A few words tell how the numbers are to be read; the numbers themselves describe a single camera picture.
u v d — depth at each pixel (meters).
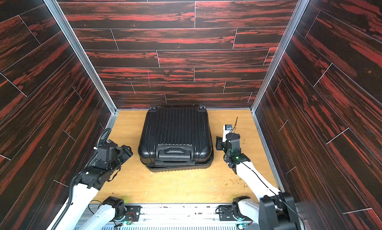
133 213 0.73
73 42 0.80
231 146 0.63
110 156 0.56
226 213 0.73
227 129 0.74
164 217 0.73
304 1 0.67
